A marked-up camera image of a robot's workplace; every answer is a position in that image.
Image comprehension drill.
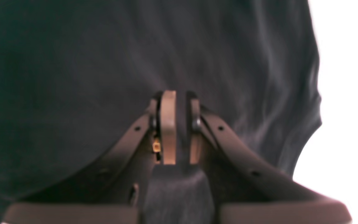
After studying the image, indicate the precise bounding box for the black t-shirt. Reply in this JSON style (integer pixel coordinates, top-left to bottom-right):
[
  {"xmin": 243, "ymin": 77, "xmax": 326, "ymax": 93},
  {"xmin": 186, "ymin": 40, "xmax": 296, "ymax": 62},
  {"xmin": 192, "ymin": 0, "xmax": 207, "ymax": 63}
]
[{"xmin": 0, "ymin": 0, "xmax": 321, "ymax": 222}]

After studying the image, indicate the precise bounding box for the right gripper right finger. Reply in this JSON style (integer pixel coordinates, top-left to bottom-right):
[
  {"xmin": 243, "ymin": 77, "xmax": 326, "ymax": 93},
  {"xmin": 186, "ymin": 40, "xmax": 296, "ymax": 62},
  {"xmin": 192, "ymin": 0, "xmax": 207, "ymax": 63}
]
[{"xmin": 189, "ymin": 97, "xmax": 352, "ymax": 224}]

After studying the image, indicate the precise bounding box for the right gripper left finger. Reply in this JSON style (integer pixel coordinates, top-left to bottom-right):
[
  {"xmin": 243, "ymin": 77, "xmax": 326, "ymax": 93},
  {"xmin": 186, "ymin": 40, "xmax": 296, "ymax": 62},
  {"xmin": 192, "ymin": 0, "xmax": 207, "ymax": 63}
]
[{"xmin": 3, "ymin": 90, "xmax": 177, "ymax": 224}]

